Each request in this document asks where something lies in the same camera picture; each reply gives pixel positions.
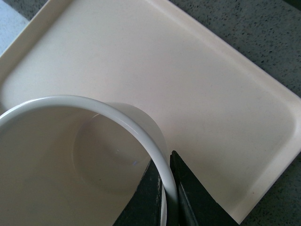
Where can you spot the white smiley mug black handle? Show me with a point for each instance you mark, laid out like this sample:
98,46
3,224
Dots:
75,161

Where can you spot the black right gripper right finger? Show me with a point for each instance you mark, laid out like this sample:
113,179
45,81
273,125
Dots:
196,206

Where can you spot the beige rectangular plastic tray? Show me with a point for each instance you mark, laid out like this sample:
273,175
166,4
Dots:
235,126

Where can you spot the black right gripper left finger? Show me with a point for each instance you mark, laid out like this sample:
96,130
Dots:
147,205

